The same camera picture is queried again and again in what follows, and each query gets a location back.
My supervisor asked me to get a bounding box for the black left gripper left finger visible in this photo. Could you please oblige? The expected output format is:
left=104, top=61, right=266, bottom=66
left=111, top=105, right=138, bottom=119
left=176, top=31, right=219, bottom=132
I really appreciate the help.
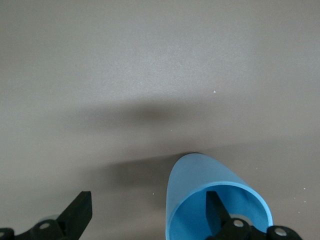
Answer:
left=0, top=191, right=93, bottom=240

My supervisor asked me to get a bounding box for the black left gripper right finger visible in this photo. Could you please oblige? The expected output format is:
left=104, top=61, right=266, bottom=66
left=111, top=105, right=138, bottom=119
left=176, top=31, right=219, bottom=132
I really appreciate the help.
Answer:
left=205, top=190, right=304, bottom=240

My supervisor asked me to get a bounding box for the blue plastic cup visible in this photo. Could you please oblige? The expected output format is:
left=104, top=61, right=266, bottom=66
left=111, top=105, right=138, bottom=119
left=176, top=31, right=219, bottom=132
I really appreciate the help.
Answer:
left=164, top=152, right=274, bottom=240

